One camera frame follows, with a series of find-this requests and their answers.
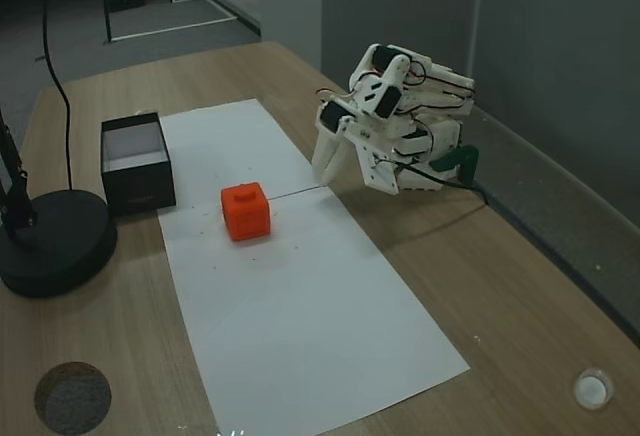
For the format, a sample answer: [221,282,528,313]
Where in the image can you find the black camera cable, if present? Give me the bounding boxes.
[398,163,501,210]

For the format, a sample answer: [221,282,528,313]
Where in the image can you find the green table clamp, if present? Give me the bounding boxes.
[430,145,481,187]

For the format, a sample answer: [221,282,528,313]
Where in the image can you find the white round cap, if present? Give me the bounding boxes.
[573,366,614,411]

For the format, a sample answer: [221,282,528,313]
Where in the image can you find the black round stand base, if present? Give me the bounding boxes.
[0,189,119,300]

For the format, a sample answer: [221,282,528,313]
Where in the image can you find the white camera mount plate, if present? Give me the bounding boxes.
[349,129,402,198]

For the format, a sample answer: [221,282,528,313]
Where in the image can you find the black hanging cable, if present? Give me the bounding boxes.
[39,0,75,192]

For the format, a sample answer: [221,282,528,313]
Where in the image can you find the round table cable hole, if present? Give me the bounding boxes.
[33,361,113,436]

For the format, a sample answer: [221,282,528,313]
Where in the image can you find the white paper sheet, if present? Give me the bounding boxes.
[157,186,472,436]
[157,98,327,213]

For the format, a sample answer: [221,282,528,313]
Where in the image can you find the black open box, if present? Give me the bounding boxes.
[100,112,177,217]

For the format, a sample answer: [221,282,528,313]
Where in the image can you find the orange cube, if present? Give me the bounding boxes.
[220,181,274,242]

